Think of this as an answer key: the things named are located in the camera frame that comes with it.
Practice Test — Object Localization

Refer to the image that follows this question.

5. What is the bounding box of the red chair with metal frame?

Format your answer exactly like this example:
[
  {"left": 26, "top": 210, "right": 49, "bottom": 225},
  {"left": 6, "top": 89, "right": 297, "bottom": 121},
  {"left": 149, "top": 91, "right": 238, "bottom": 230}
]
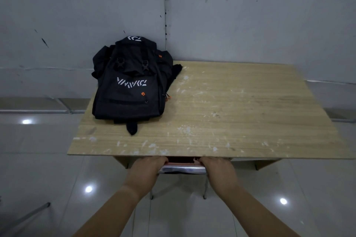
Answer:
[{"left": 150, "top": 156, "right": 209, "bottom": 200}]

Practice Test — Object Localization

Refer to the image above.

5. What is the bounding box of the person's left forearm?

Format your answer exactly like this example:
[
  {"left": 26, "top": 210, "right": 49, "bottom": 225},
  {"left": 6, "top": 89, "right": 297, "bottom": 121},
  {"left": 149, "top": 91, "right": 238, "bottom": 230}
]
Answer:
[{"left": 73, "top": 185, "right": 143, "bottom": 237}]

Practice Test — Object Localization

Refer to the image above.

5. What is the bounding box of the person's right hand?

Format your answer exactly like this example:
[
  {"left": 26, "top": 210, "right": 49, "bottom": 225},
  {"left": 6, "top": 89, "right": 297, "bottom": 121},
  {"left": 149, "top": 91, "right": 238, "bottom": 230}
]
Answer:
[{"left": 199, "top": 156, "right": 240, "bottom": 191}]

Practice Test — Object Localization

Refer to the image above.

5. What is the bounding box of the person's left hand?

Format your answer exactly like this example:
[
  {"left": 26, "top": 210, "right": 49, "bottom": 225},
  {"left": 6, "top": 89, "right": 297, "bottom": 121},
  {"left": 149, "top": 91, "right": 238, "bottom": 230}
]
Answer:
[{"left": 124, "top": 156, "right": 169, "bottom": 193}]

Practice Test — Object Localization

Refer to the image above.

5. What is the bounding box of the black backpack with orange accents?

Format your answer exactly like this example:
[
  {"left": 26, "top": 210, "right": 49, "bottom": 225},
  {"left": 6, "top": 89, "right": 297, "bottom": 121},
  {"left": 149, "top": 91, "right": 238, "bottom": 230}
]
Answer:
[{"left": 91, "top": 36, "right": 183, "bottom": 136}]

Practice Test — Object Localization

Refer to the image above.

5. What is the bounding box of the wooden table support panel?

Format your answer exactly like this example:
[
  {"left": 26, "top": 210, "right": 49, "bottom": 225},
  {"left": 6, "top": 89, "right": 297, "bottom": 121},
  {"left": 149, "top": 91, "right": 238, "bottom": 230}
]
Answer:
[
  {"left": 112, "top": 156, "right": 131, "bottom": 169},
  {"left": 230, "top": 158, "right": 282, "bottom": 171}
]

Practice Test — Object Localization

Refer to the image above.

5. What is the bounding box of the person's right forearm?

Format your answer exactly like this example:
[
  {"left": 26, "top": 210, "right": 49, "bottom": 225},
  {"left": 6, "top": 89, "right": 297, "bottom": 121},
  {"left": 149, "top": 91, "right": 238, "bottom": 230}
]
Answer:
[{"left": 220, "top": 182, "right": 301, "bottom": 237}]

